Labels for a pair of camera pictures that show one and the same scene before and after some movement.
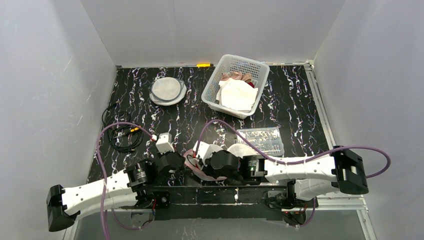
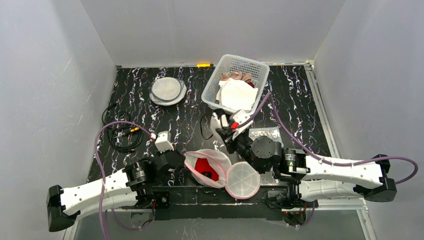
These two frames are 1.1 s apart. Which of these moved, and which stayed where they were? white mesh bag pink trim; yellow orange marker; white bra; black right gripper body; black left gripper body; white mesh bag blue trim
Moved: white mesh bag pink trim; black right gripper body
Stayed: white bra; yellow orange marker; black left gripper body; white mesh bag blue trim
